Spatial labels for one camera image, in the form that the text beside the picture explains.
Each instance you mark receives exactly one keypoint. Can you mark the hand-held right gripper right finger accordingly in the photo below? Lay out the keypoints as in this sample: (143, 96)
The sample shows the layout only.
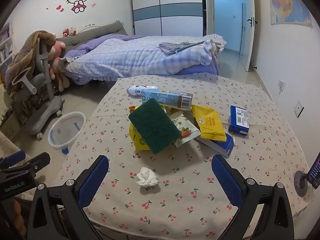
(227, 180)

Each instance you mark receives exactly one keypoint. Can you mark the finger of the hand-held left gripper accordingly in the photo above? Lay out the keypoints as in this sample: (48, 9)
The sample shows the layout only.
(12, 158)
(37, 160)

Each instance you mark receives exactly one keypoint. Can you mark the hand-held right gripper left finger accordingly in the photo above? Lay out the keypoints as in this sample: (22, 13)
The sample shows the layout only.
(92, 180)

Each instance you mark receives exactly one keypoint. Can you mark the white carrot print snack packet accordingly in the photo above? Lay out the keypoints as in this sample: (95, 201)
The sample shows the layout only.
(185, 128)

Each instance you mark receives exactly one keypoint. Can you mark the white plastic bottle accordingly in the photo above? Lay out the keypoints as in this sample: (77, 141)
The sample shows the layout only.
(140, 90)

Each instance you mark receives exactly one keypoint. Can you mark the clear bottle with blue label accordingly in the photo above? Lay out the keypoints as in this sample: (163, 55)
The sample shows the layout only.
(165, 98)

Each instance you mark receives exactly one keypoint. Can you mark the person's left hand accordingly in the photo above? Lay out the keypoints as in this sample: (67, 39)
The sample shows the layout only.
(15, 212)

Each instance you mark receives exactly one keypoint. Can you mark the flat blue and white box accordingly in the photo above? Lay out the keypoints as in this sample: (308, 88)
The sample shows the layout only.
(222, 147)

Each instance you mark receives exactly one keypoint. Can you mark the white plastic basin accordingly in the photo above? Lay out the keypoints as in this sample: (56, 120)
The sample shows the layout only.
(66, 130)

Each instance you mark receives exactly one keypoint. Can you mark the grey adjustable chair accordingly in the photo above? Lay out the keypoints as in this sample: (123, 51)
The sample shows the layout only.
(45, 110)

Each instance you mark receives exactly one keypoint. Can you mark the cherry print tablecloth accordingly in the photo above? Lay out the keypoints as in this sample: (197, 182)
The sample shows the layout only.
(175, 192)

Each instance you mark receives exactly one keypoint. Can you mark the crumpled white tissue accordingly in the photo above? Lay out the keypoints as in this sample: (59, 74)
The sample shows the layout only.
(147, 177)

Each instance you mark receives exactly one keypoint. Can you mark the yellow snack packet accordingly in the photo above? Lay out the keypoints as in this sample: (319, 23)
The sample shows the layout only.
(210, 125)

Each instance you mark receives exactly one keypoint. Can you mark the small blue box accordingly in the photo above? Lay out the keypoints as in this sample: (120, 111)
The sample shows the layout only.
(236, 122)

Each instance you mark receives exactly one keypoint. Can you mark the yellow fruit print packet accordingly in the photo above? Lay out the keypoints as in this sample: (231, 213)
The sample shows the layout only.
(137, 140)

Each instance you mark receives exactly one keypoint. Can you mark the round phone holder base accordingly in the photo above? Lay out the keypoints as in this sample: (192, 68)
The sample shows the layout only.
(301, 183)

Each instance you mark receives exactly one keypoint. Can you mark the green scouring sponge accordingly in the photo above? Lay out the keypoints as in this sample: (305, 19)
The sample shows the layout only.
(152, 125)

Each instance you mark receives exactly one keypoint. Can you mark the brown fleece blanket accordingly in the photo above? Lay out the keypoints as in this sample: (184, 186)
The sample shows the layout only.
(27, 52)

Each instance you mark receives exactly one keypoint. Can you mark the bookshelf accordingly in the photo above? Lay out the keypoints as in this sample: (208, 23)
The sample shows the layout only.
(5, 45)

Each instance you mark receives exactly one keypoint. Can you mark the pink plush toy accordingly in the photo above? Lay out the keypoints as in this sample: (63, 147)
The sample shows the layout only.
(58, 48)

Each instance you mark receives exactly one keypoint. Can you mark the bed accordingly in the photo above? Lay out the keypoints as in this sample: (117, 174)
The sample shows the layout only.
(195, 70)

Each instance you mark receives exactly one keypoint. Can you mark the purple checked quilt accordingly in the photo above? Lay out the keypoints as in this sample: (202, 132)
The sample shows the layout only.
(130, 60)

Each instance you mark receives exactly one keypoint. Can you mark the small red plush toy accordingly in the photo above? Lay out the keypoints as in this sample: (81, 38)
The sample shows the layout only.
(66, 32)

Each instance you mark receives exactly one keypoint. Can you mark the small white plush toy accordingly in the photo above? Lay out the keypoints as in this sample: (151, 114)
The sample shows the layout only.
(72, 31)

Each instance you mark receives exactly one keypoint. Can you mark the grey striped folded cloth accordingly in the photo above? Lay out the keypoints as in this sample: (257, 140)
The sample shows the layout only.
(175, 47)

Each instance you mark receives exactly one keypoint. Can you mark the grey headboard cushion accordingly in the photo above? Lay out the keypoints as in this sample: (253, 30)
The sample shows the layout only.
(100, 31)

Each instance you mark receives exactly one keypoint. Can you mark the white door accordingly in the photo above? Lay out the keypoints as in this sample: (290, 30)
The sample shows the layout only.
(250, 35)

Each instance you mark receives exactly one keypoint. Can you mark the white and teal wardrobe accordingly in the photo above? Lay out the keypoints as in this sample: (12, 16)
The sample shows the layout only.
(170, 7)

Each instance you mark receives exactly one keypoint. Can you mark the white wall switch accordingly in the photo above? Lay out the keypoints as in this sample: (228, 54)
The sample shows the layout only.
(299, 108)

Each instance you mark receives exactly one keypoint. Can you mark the white wall socket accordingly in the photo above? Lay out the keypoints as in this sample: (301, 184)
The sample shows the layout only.
(281, 84)

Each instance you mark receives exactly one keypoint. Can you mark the wall map poster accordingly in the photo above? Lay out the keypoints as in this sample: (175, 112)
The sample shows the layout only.
(287, 2)

